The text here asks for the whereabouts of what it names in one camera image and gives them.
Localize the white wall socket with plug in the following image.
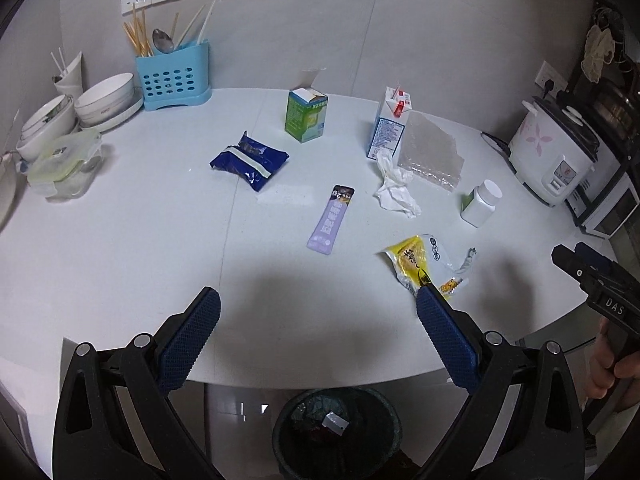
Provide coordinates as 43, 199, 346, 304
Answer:
535, 61, 569, 98

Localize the white plate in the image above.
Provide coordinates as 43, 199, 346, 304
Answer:
80, 92, 146, 134

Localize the large white bowl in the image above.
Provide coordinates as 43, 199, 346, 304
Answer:
74, 72, 136, 123

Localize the black countertop oven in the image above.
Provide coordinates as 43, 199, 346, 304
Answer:
562, 75, 640, 161

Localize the person's right hand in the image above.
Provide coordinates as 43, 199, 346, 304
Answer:
584, 316, 640, 401

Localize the white dish rim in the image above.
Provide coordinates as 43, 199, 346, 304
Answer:
0, 165, 21, 233

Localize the white bowl with dark rim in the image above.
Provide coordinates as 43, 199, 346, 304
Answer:
20, 95, 77, 142
15, 117, 81, 162

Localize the purple sachet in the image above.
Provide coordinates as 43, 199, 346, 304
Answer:
306, 185, 356, 256

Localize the white cone cup with straws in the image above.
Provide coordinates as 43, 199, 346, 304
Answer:
50, 47, 84, 99

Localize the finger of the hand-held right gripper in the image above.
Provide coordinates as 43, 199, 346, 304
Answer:
574, 241, 617, 273
551, 244, 601, 292

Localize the clear container with green lid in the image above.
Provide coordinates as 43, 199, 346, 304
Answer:
27, 127, 103, 199

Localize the clear bubble wrap bag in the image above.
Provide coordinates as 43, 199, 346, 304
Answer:
397, 112, 466, 192

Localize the dark mesh trash bin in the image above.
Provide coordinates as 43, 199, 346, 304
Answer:
272, 387, 403, 480

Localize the dark blue snack packet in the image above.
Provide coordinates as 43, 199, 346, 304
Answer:
209, 131, 291, 193

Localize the green and white carton box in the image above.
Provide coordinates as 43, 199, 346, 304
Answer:
285, 69, 329, 144

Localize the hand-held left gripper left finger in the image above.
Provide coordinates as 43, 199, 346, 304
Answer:
52, 286, 223, 480

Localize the light blue utensil holder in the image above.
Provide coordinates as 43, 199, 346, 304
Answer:
135, 41, 213, 112

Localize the pale plastic chopstick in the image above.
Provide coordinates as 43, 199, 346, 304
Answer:
177, 5, 207, 47
196, 0, 223, 46

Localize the metal spoon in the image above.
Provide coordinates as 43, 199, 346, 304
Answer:
151, 27, 176, 56

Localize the bundle of wooden chopsticks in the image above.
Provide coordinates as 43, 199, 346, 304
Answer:
122, 2, 154, 58

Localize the white pill bottle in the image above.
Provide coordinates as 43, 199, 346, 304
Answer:
460, 179, 502, 228

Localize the hanging beige cloth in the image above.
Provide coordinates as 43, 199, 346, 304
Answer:
580, 25, 619, 83

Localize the white microwave oven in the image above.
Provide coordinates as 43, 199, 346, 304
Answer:
565, 140, 640, 239

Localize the yellow snack wrapper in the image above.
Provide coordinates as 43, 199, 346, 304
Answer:
377, 233, 478, 304

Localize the white flowered rice cooker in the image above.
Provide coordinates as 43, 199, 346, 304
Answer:
507, 92, 601, 207

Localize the white and blue milk carton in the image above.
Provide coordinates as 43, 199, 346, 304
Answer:
367, 81, 416, 161

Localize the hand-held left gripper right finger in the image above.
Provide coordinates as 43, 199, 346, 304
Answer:
415, 285, 586, 480

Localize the white tissue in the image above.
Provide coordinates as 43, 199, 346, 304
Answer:
374, 150, 422, 219

